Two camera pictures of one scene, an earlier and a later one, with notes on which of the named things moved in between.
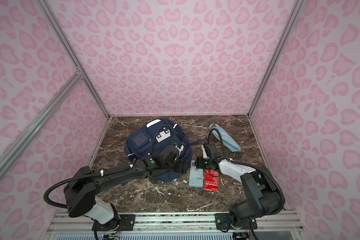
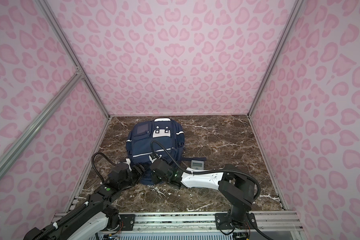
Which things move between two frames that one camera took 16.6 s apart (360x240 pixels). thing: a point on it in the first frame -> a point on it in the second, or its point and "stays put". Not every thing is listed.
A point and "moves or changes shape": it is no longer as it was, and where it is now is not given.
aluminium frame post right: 276,55 stays put
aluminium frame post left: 46,9 stays put
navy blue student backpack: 153,135 moves or changes shape
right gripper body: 204,163 -> 156,178
